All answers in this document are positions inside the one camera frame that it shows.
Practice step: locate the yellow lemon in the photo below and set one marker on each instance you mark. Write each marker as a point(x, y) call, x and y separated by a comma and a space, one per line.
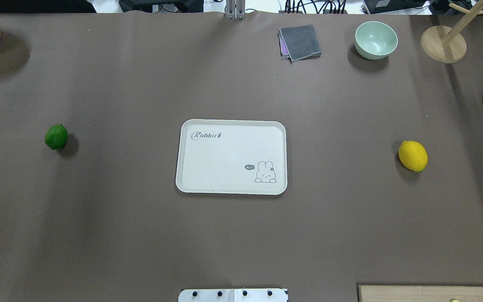
point(413, 155)

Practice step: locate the green lime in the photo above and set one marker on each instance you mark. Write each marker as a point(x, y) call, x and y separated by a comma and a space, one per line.
point(56, 137)

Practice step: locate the white rabbit tray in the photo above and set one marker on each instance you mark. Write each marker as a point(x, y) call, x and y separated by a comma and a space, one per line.
point(232, 157)

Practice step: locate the folded grey cloth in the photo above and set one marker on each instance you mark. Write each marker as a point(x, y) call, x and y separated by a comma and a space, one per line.
point(299, 43)

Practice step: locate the mint green bowl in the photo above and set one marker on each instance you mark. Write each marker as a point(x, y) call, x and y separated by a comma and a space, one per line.
point(375, 40)

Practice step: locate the wooden cutting board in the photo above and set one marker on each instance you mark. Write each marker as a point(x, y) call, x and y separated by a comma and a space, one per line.
point(393, 293)

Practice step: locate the wooden stand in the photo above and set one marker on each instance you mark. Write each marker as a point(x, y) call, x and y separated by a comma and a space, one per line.
point(446, 44)

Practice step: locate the aluminium frame post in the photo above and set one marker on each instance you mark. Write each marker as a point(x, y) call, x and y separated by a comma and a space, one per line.
point(235, 9)

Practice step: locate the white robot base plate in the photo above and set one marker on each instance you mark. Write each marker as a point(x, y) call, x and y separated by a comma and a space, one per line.
point(234, 295)

